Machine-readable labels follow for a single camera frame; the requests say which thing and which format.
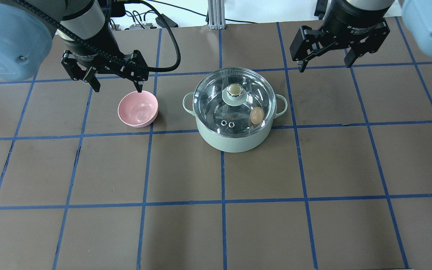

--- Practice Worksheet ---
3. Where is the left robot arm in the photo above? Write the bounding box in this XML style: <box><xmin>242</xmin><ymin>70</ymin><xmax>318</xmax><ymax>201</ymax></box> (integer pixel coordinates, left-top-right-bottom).
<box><xmin>0</xmin><ymin>0</ymin><xmax>149</xmax><ymax>92</ymax></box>

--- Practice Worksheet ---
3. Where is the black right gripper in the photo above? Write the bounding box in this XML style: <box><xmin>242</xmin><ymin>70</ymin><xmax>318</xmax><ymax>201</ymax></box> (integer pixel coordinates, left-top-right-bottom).
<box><xmin>289</xmin><ymin>0</ymin><xmax>390</xmax><ymax>72</ymax></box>

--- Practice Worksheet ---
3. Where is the black power adapter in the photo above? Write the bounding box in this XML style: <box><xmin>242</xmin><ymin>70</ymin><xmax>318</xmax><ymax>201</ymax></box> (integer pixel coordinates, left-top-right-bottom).
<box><xmin>155</xmin><ymin>14</ymin><xmax>179</xmax><ymax>29</ymax></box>

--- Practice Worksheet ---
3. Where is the glass pot lid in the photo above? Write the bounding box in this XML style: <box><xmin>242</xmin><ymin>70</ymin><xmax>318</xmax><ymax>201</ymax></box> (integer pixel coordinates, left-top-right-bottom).
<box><xmin>192</xmin><ymin>67</ymin><xmax>276</xmax><ymax>138</ymax></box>

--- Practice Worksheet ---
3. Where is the brown egg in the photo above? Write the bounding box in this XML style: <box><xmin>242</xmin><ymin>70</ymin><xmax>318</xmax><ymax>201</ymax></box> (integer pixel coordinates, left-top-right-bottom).
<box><xmin>250</xmin><ymin>106</ymin><xmax>265</xmax><ymax>125</ymax></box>

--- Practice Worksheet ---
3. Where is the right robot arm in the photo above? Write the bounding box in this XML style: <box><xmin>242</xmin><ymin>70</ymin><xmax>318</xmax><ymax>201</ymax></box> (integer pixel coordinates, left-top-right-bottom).
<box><xmin>289</xmin><ymin>0</ymin><xmax>432</xmax><ymax>72</ymax></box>

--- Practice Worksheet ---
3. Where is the mint green pot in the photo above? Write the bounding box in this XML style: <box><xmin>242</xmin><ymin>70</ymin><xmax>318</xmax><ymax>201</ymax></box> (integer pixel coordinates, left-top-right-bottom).
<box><xmin>182</xmin><ymin>67</ymin><xmax>288</xmax><ymax>153</ymax></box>

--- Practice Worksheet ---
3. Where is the pink bowl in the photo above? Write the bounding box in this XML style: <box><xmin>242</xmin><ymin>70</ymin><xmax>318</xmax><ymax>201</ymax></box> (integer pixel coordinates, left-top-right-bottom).
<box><xmin>118</xmin><ymin>90</ymin><xmax>158</xmax><ymax>128</ymax></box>

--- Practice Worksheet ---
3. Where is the power strip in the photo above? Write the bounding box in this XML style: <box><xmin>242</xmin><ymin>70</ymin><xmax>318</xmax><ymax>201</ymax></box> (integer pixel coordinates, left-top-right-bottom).
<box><xmin>124</xmin><ymin>23</ymin><xmax>157</xmax><ymax>30</ymax></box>

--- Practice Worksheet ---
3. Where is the aluminium frame post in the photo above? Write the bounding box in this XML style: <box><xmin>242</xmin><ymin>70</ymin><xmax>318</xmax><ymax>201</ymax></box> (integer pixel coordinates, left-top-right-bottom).
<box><xmin>207</xmin><ymin>0</ymin><xmax>226</xmax><ymax>30</ymax></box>

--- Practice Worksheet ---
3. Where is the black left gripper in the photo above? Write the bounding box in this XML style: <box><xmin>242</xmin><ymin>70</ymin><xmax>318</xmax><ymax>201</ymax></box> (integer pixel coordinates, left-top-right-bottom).
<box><xmin>61</xmin><ymin>24</ymin><xmax>149</xmax><ymax>93</ymax></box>

